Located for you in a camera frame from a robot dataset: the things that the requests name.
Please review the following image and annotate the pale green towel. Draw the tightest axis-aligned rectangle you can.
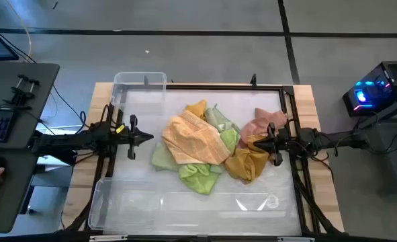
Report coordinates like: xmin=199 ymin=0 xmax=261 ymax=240
xmin=150 ymin=141 xmax=183 ymax=172
xmin=204 ymin=104 xmax=241 ymax=132

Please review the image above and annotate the pink towel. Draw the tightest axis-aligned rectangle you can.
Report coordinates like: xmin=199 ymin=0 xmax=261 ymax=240
xmin=237 ymin=107 xmax=288 ymax=149

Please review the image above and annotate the clear plastic bin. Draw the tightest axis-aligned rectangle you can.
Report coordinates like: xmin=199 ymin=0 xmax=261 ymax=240
xmin=87 ymin=177 xmax=164 ymax=233
xmin=109 ymin=71 xmax=168 ymax=117

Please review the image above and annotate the grey metal cart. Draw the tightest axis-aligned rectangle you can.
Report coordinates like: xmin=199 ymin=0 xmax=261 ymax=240
xmin=359 ymin=93 xmax=397 ymax=189

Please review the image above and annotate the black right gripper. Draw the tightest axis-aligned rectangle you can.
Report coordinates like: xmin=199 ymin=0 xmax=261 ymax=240
xmin=253 ymin=122 xmax=292 ymax=167

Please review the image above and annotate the light orange checked towel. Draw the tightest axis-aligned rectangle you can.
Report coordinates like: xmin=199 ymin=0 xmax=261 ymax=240
xmin=161 ymin=110 xmax=232 ymax=165

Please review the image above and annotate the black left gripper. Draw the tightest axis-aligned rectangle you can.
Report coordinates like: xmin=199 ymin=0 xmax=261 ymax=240
xmin=116 ymin=114 xmax=155 ymax=161

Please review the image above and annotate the bright green towel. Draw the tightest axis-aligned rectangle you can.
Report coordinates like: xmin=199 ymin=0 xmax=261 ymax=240
xmin=219 ymin=127 xmax=242 ymax=155
xmin=177 ymin=163 xmax=226 ymax=196

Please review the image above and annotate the dark grey desk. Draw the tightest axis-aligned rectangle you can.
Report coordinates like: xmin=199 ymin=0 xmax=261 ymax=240
xmin=0 ymin=62 xmax=60 ymax=235

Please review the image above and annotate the black lit computer tower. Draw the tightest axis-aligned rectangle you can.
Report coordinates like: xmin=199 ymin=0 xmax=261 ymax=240
xmin=341 ymin=60 xmax=397 ymax=118

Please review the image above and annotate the black aluminium table frame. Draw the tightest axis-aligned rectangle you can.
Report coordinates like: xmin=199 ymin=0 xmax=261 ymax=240
xmin=63 ymin=82 xmax=345 ymax=236

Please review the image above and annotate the black desk clamp bracket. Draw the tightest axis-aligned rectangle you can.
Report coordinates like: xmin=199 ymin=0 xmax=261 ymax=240
xmin=3 ymin=73 xmax=40 ymax=110

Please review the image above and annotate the mustard yellow towel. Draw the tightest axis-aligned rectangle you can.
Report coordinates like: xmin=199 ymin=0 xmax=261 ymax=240
xmin=224 ymin=134 xmax=276 ymax=183
xmin=183 ymin=99 xmax=208 ymax=119

